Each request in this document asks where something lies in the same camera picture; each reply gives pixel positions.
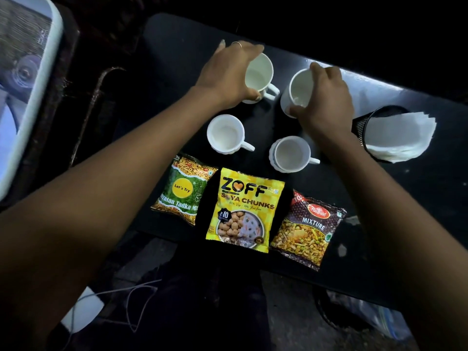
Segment person's left hand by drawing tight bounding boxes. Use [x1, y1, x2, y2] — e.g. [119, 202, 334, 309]
[194, 39, 264, 111]

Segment dark red snack packet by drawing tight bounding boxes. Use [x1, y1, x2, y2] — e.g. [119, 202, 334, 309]
[270, 189, 347, 272]

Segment black mesh holder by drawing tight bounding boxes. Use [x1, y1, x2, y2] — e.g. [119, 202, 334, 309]
[351, 105, 411, 164]

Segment green snack packet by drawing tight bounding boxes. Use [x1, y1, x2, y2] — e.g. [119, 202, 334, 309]
[151, 153, 219, 226]

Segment white framed appliance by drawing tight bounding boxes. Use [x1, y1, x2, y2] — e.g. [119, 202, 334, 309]
[0, 0, 64, 202]

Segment person's right forearm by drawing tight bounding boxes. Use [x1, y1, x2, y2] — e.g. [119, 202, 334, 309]
[321, 133, 468, 351]

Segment white cable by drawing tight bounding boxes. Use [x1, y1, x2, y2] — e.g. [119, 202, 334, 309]
[61, 279, 162, 351]

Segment person's right hand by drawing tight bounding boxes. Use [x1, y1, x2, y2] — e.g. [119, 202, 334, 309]
[291, 62, 355, 145]

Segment clear plastic bag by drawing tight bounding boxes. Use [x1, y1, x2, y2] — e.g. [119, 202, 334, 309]
[325, 290, 413, 341]

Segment white ceramic cup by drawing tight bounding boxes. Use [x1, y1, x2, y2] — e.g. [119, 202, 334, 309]
[206, 114, 256, 155]
[242, 53, 281, 105]
[280, 68, 316, 119]
[269, 136, 321, 174]

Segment white flat object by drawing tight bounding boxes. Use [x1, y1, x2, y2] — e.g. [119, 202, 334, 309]
[60, 286, 105, 334]

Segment person's left forearm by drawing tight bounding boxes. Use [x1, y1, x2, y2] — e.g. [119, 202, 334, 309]
[0, 86, 221, 351]

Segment white paper napkins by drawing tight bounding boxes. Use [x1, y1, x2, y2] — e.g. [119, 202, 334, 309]
[363, 112, 438, 164]

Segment yellow checked food packet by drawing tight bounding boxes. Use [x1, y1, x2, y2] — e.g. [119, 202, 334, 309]
[205, 167, 286, 254]

